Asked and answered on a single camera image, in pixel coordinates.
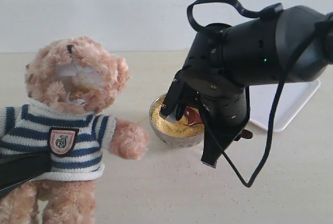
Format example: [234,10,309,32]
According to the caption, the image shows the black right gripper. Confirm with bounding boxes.
[160,23,251,168]

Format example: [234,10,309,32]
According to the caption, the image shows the dark red wooden spoon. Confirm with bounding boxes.
[184,106,253,140]

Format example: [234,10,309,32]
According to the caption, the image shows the beige teddy bear striped sweater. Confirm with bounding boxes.
[0,35,151,224]

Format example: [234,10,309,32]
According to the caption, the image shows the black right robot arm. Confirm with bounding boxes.
[160,6,332,167]

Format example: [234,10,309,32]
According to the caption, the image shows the yellow millet grains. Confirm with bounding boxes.
[150,95,204,138]

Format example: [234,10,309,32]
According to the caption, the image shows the metal bowl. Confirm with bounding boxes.
[149,93,204,148]

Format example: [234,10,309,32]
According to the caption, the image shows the white rectangular plastic tray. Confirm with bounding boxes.
[249,79,321,132]

